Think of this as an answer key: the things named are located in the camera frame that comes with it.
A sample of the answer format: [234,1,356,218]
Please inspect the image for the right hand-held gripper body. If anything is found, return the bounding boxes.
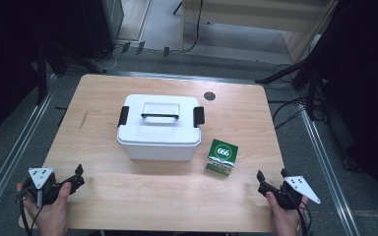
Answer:
[258,175,322,211]

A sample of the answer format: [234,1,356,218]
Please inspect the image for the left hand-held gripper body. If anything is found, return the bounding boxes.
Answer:
[20,167,68,208]

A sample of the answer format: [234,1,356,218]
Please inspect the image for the green printed carton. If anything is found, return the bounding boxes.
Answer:
[205,138,239,177]

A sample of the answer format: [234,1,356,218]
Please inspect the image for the white plastic storage box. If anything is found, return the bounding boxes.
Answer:
[117,137,201,162]

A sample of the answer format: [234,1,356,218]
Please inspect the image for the white storage box lid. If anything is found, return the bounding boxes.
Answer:
[116,93,206,148]

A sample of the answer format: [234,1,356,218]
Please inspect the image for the person's right hand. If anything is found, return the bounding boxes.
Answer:
[265,191,309,236]

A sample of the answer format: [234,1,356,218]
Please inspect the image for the person's left hand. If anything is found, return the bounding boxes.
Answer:
[16,181,73,236]

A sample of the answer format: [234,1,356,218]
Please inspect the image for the black tripod stand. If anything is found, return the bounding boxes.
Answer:
[255,57,329,123]
[33,40,108,106]

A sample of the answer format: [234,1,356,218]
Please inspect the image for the dark round table grommet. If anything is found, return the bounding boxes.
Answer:
[203,90,218,102]

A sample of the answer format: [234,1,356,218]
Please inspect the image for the black cabinet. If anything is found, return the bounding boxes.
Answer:
[77,0,126,61]

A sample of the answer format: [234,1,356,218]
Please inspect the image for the light wooden furniture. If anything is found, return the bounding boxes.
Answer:
[178,0,340,64]

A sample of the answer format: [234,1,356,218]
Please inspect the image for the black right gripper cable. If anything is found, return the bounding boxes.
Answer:
[286,191,313,236]

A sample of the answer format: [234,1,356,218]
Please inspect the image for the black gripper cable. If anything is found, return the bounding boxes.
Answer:
[286,191,313,236]
[14,191,43,236]

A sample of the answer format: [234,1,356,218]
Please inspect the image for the metal floor rail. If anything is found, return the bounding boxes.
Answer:
[0,73,58,227]
[299,107,362,236]

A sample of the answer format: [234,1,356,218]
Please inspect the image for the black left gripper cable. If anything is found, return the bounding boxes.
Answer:
[14,191,43,236]

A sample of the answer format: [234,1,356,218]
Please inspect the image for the black floor cables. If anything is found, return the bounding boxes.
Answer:
[267,63,313,131]

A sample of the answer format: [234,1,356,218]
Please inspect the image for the white floor cable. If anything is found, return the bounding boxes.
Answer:
[92,44,122,72]

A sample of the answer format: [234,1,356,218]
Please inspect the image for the black hanging cable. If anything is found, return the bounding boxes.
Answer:
[178,0,205,54]

